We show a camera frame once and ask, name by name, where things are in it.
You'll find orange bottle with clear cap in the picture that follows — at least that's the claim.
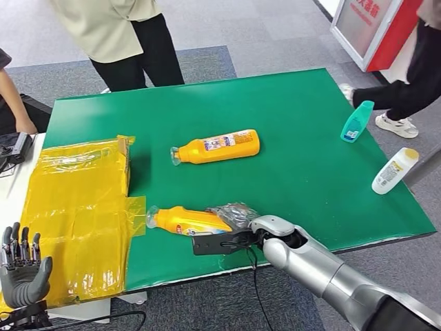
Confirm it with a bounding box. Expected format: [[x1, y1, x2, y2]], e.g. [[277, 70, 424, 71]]
[[170, 129, 261, 167], [145, 205, 233, 237]]

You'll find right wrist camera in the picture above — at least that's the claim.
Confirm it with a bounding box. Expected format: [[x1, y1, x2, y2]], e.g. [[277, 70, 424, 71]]
[[191, 230, 255, 257]]

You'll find teal plastic bottle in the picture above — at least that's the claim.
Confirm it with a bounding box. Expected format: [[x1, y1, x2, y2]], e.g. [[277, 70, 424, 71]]
[[340, 100, 375, 144]]

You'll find black left wrist bracket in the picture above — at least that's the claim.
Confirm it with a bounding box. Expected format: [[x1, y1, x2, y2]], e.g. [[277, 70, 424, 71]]
[[0, 300, 53, 331]]

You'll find white flat panel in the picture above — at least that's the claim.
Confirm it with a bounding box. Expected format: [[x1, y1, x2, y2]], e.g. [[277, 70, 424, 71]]
[[46, 292, 149, 324]]

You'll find white bottle with yellow cap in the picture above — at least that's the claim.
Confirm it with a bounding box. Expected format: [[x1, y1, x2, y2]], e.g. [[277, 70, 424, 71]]
[[372, 147, 420, 196]]

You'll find person's hand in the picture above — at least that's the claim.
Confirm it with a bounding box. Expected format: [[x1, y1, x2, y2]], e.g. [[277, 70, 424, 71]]
[[15, 116, 38, 136]]

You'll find person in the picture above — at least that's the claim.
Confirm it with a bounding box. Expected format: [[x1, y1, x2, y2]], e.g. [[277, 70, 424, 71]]
[[0, 48, 53, 137], [47, 0, 185, 92], [339, 0, 441, 139]]

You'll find red and white kiosk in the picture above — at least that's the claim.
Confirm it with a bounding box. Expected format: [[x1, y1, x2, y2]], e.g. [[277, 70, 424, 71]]
[[329, 0, 425, 86]]

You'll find black camera device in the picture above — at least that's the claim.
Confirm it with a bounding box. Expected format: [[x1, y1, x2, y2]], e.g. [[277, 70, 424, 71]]
[[0, 132, 33, 174]]

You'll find green table mat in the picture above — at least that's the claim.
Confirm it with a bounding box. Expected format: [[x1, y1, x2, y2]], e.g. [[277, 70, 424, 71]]
[[43, 68, 436, 293]]

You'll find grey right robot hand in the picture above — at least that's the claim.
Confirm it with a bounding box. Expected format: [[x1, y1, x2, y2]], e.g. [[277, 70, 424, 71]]
[[207, 202, 261, 233]]

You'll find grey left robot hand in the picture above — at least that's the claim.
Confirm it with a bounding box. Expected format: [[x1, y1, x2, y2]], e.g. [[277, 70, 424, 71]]
[[0, 222, 54, 310]]

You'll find yellow plastic wrapped box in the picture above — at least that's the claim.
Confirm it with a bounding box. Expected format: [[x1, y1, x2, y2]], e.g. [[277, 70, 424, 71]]
[[0, 134, 147, 314]]

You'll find black cable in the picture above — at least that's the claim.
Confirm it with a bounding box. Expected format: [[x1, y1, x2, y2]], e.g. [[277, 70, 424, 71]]
[[35, 310, 147, 331], [220, 239, 274, 331]]

